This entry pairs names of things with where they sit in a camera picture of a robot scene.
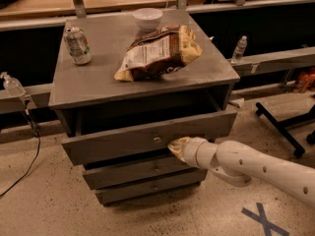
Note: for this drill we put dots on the foam gripper body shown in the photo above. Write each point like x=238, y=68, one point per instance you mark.
x=190, y=151

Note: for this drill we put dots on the clear plastic water bottle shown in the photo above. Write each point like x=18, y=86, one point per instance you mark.
x=239, y=50

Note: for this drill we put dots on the white ceramic bowl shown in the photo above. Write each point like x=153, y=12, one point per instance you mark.
x=148, y=19

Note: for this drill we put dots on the grey top drawer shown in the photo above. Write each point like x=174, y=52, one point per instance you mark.
x=139, y=125

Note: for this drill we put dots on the grey drawer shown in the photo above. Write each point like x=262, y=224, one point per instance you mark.
x=150, y=186
x=133, y=170
x=139, y=125

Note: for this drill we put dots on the grey middle drawer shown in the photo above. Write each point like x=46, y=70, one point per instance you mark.
x=133, y=170

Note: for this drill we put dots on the black wheeled chair base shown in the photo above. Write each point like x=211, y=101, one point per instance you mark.
x=283, y=125

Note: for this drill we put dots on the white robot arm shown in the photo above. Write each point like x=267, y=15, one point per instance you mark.
x=236, y=163

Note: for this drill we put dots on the grey drawer cabinet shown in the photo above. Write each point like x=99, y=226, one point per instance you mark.
x=109, y=36

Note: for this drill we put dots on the brown chip bag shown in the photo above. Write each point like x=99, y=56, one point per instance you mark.
x=163, y=51

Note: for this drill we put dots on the white soda can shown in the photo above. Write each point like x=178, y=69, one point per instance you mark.
x=77, y=45

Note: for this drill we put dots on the clear sanitizer pump bottle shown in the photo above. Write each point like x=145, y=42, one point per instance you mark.
x=12, y=85

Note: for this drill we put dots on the grey bottom drawer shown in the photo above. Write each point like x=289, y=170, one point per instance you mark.
x=150, y=186

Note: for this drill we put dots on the blue tape cross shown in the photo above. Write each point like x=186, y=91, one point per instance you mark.
x=260, y=217

